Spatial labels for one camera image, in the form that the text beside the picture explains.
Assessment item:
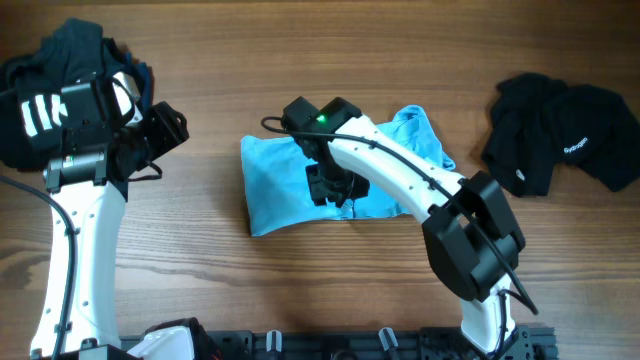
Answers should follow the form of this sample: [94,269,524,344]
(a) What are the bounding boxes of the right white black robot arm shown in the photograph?
[283,98,525,359]

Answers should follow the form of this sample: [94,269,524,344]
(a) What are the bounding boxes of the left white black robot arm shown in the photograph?
[30,102,189,359]

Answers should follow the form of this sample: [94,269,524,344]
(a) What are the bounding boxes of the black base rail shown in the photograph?
[208,325,560,360]

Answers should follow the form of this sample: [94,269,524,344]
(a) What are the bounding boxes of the black t-shirt white letters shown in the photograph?
[1,18,153,170]

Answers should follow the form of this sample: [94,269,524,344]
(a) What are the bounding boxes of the black t-shirt small logo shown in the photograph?
[481,73,639,197]

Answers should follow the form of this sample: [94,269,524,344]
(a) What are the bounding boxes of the light blue printed t-shirt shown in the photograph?
[241,105,456,236]

